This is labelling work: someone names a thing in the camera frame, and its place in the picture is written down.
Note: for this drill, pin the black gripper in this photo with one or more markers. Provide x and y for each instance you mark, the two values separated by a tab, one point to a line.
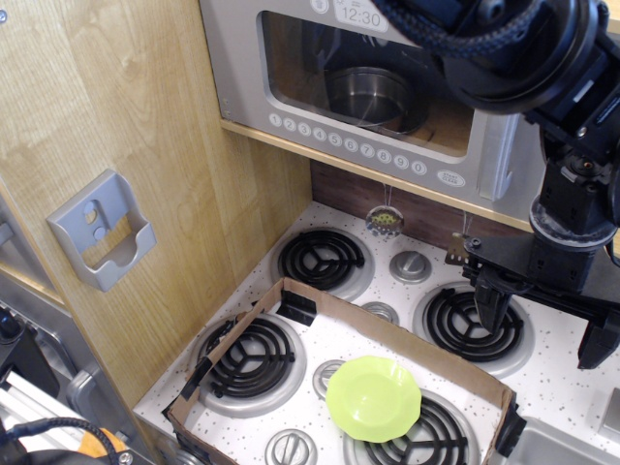
581	282

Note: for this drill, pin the grey toy microwave door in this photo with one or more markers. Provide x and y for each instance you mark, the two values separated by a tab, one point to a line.
270	60

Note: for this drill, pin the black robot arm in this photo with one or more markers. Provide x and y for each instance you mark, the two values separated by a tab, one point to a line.
553	63

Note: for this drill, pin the steel pot in microwave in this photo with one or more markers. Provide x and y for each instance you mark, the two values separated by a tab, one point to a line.
375	99

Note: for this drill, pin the back right black burner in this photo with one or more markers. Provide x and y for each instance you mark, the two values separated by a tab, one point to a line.
450	320

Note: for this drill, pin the black burner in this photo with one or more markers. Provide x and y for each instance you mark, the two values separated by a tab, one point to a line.
323	259
260	360
435	439
450	320

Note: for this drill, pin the small hanging spatula charm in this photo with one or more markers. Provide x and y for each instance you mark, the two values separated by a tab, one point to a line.
456	253

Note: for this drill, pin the steel toy sink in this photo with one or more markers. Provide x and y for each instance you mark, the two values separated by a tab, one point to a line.
543	444

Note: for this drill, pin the grey back stove knob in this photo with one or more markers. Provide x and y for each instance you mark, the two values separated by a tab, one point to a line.
410	267

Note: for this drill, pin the grey stove knob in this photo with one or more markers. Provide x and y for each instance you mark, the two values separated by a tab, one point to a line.
291	447
410	267
323	374

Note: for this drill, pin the front right black burner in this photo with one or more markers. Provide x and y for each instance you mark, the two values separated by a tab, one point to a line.
435	439

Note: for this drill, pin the grey middle small knob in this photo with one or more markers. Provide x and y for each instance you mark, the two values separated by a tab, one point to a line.
382	310

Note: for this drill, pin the round hanging glass ornament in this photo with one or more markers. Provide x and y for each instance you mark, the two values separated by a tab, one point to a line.
385	220

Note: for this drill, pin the lime green plastic plate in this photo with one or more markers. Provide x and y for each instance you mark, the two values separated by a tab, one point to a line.
373	399

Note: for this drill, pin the back left black burner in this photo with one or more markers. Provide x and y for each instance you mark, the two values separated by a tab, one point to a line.
323	259

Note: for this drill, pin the grey centre stove knob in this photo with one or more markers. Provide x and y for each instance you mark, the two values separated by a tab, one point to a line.
323	374

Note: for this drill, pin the grey front stove knob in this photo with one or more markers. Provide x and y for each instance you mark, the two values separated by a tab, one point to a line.
291	447

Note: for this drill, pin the front left black burner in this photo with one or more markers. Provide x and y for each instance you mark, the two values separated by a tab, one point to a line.
260	360

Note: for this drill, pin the brown cardboard frame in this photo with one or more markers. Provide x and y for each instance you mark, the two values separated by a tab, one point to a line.
236	431

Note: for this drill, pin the orange and black cable device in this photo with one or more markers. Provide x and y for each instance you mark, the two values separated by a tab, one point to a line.
60	441

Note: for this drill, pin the grey fridge door handle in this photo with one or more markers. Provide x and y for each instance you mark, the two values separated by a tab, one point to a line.
91	397

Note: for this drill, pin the grey wall phone holder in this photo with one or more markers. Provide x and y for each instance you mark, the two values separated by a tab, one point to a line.
93	213

